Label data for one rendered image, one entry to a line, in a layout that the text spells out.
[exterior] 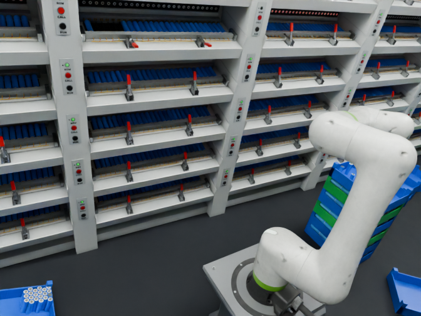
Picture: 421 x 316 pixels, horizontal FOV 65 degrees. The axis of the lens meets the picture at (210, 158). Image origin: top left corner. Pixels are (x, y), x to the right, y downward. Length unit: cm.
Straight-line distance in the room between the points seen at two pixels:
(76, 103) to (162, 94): 32
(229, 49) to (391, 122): 66
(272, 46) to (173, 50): 45
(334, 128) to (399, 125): 45
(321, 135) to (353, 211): 22
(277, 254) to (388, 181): 38
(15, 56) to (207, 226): 119
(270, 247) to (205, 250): 70
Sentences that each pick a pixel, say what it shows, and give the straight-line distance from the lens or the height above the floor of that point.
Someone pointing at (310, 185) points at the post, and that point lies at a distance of 225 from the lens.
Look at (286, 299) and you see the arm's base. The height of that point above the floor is 37.
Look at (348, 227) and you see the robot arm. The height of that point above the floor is 70.
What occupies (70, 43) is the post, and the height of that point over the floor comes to 96.
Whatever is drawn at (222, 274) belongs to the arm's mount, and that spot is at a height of 30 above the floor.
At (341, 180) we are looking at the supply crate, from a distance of 169.
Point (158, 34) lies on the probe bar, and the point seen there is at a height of 98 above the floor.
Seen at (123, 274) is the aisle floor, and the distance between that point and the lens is 160.
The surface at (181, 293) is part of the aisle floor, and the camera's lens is 155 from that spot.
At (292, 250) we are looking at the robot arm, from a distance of 106.
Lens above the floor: 131
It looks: 34 degrees down
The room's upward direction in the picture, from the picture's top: 10 degrees clockwise
